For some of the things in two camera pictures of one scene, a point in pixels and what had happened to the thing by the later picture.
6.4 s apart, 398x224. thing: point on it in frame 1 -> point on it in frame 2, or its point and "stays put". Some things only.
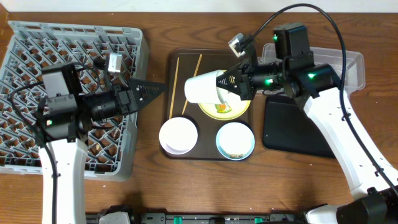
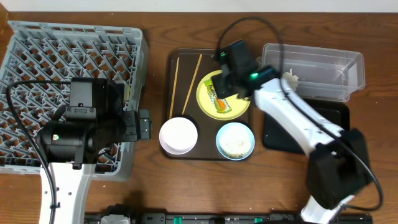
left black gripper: [125, 98] -> [134, 125]
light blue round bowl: [235, 140] stays put
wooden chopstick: [172, 97] stays put
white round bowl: [178, 135] stays put
